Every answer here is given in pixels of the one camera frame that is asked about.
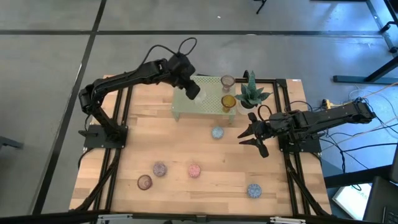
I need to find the tan floor cable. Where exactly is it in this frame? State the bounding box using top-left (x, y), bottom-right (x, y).
top-left (332, 81), bottom-right (398, 108)
top-left (322, 117), bottom-right (398, 152)

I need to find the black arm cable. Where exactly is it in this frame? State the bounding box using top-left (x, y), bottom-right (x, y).
top-left (138, 37), bottom-right (198, 69)
top-left (257, 100), bottom-right (313, 122)

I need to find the potted succulent plant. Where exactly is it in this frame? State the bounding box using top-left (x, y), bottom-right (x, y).
top-left (234, 70), bottom-right (274, 116)

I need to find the black rig crossbar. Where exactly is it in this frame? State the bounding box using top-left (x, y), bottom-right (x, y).
top-left (0, 210), bottom-right (398, 224)

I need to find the green perforated metal shelf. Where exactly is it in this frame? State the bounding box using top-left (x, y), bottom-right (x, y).
top-left (171, 74), bottom-right (237, 124)

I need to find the purple patterned round tin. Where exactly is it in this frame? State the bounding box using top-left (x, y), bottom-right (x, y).
top-left (152, 161), bottom-right (168, 178)

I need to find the white floor cable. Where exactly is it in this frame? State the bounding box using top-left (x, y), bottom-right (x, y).
top-left (348, 88), bottom-right (398, 105)

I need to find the amber glass candle holder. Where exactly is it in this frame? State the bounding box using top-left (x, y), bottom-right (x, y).
top-left (221, 95), bottom-right (237, 113)

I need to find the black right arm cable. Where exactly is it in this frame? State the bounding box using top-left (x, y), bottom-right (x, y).
top-left (257, 100), bottom-right (313, 122)

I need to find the black aluminium table frame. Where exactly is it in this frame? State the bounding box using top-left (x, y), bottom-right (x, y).
top-left (74, 68), bottom-right (332, 217)

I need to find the mauve glass goblet candle holder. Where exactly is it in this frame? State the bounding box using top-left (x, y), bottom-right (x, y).
top-left (220, 74), bottom-right (236, 93)

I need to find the black tripod leg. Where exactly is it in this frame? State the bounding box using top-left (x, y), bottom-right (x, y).
top-left (253, 0), bottom-right (268, 15)

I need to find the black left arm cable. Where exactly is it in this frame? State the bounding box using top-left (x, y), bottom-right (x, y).
top-left (138, 37), bottom-right (198, 69)

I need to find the pink-brown glass candle holder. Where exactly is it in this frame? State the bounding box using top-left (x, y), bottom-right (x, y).
top-left (137, 174), bottom-right (153, 190)

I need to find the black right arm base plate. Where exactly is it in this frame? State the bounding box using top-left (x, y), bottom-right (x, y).
top-left (277, 129), bottom-right (322, 153)

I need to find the black floor cable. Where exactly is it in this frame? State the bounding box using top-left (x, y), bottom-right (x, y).
top-left (320, 141), bottom-right (398, 175)

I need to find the black laptop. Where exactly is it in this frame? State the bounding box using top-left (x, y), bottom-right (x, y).
top-left (363, 175), bottom-right (398, 224)

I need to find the white board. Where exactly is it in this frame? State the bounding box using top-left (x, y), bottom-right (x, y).
top-left (331, 182), bottom-right (373, 221)

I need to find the grey furniture foot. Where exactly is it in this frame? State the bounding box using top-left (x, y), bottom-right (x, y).
top-left (0, 135), bottom-right (25, 151)

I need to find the black floor beam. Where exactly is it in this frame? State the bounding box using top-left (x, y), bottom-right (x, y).
top-left (323, 164), bottom-right (393, 188)

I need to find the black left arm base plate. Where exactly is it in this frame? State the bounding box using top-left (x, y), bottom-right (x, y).
top-left (83, 124), bottom-right (128, 149)

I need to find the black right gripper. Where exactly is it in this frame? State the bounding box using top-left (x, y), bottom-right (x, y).
top-left (238, 112), bottom-right (277, 159)

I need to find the pink patterned round tin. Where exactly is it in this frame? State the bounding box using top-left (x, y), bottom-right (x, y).
top-left (187, 164), bottom-right (201, 179)

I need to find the black desk foot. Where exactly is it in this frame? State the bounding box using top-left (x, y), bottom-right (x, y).
top-left (333, 55), bottom-right (398, 85)

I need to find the dark desk frame rail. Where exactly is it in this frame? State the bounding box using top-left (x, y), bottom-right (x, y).
top-left (365, 0), bottom-right (398, 54)

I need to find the silver crossbar bracket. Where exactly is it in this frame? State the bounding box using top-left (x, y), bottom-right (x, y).
top-left (269, 216), bottom-right (306, 224)
top-left (97, 213), bottom-right (134, 224)

